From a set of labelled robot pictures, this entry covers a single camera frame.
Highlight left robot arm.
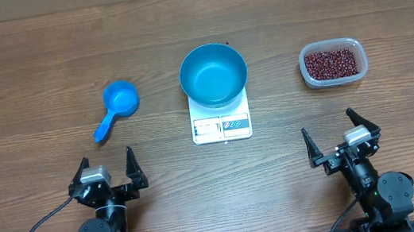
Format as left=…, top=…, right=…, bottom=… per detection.
left=68, top=147, right=149, bottom=232

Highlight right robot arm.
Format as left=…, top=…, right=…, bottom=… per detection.
left=301, top=108, right=414, bottom=232

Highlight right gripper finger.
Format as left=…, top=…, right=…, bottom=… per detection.
left=346, top=107, right=381, bottom=136
left=301, top=128, right=323, bottom=168

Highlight white digital kitchen scale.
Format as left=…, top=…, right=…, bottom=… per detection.
left=188, top=88, right=253, bottom=145

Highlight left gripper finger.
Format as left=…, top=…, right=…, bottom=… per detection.
left=126, top=146, right=149, bottom=190
left=69, top=157, right=89, bottom=187

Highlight blue plastic measuring scoop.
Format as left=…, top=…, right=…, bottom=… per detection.
left=93, top=80, right=140, bottom=143

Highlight teal round bowl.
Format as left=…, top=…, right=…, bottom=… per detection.
left=179, top=43, right=248, bottom=108

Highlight red adzuki beans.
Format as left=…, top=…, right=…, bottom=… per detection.
left=304, top=48, right=359, bottom=81

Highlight clear plastic food container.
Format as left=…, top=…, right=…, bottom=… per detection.
left=299, top=37, right=369, bottom=89

